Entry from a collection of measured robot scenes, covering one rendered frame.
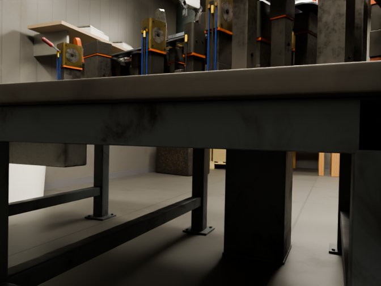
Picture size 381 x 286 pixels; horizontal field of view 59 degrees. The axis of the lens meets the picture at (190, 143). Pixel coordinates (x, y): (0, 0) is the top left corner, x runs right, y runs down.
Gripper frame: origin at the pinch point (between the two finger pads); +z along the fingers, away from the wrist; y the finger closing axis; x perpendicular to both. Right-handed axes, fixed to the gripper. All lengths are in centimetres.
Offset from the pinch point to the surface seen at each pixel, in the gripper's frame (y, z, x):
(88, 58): 55, 30, -10
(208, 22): 54, 32, 67
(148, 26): 53, 25, 35
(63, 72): 59, 35, -29
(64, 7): -26, -77, -241
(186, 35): 50, 32, 53
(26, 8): 20, -58, -221
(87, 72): 55, 37, -12
